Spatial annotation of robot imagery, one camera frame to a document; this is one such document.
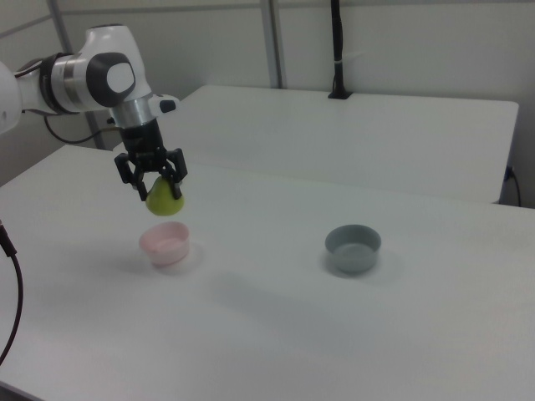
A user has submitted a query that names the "pink bowl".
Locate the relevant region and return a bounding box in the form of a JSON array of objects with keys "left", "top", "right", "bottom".
[{"left": 138, "top": 221, "right": 192, "bottom": 269}]

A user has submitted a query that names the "green pear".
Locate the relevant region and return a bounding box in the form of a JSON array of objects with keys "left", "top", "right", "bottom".
[{"left": 144, "top": 175, "right": 186, "bottom": 217}]

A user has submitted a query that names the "black camera pole white band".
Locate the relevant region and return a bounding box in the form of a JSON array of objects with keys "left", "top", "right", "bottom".
[{"left": 327, "top": 0, "right": 353, "bottom": 101}]

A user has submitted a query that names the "grey bowl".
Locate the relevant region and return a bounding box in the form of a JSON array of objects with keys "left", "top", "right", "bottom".
[{"left": 324, "top": 224, "right": 383, "bottom": 275}]

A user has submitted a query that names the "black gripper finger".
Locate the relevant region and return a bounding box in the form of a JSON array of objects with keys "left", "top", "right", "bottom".
[
  {"left": 114, "top": 152, "right": 149, "bottom": 202},
  {"left": 160, "top": 147, "right": 188, "bottom": 199}
]

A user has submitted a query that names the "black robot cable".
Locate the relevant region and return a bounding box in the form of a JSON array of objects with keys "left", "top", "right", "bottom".
[{"left": 43, "top": 114, "right": 123, "bottom": 146}]

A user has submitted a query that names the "grey partition frame post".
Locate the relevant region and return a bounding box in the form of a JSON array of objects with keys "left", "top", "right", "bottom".
[{"left": 260, "top": 0, "right": 288, "bottom": 89}]

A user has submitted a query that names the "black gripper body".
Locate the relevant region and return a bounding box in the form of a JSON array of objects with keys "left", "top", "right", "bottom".
[{"left": 119, "top": 118, "right": 169, "bottom": 174}]

